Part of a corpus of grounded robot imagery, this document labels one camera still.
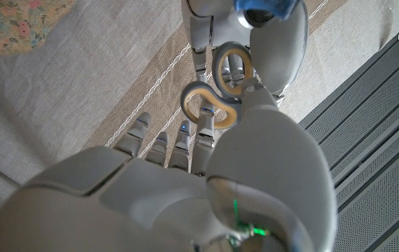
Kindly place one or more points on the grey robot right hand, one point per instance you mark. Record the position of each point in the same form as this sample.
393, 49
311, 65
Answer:
150, 203

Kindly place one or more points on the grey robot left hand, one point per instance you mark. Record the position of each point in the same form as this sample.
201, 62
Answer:
280, 45

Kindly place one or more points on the beige striped curtain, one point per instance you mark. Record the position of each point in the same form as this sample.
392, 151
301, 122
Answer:
80, 87

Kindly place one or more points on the grey perforated partition panel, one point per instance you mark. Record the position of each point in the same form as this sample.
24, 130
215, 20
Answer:
378, 157

